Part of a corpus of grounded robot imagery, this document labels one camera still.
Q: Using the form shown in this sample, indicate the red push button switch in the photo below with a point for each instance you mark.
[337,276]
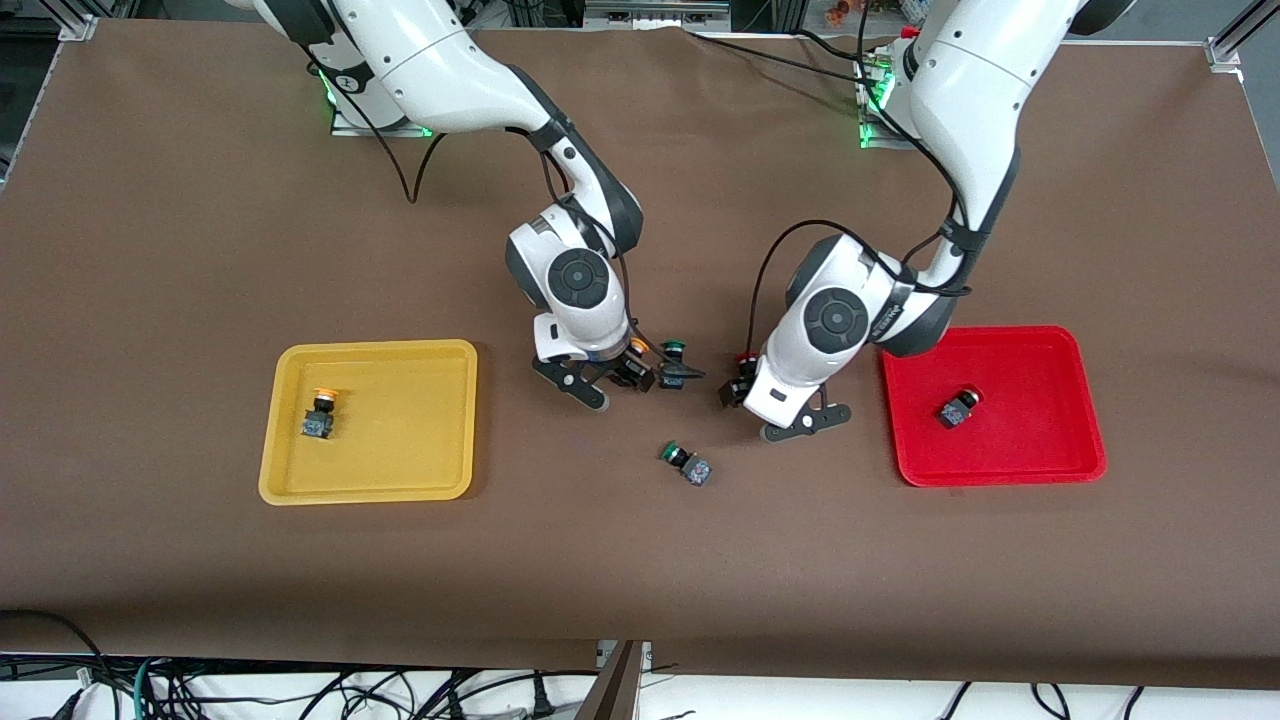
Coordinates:
[957,410]
[746,362]

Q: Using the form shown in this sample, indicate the yellow push button switch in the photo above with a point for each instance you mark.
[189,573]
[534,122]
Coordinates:
[636,350]
[320,415]

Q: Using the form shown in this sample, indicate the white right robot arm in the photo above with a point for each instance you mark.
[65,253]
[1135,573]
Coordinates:
[430,60]

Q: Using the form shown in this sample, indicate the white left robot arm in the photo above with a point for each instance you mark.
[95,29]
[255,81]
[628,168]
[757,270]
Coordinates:
[975,90]

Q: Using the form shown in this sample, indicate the brown table cover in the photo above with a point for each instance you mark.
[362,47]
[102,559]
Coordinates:
[640,560]

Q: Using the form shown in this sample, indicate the yellow plastic tray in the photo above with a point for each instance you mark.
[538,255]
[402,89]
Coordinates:
[400,470]

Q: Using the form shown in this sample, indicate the red plastic tray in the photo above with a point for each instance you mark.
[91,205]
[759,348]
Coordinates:
[1020,450]

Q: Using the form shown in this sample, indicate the black power plug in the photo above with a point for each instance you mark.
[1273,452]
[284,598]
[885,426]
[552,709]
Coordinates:
[542,697]

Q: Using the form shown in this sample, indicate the green push button switch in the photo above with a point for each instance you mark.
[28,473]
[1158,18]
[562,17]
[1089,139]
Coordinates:
[690,464]
[674,349]

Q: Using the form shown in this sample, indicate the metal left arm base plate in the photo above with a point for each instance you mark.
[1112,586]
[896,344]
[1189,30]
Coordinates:
[868,135]

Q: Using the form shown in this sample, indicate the aluminium frame post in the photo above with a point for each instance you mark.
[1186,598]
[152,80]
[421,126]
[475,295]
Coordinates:
[612,685]

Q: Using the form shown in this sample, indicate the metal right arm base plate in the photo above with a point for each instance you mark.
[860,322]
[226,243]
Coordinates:
[345,125]

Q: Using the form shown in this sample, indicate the grey metal frame bar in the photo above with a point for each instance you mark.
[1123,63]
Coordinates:
[655,12]

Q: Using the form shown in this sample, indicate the aluminium frame corner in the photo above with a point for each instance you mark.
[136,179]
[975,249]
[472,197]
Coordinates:
[75,22]
[1235,45]

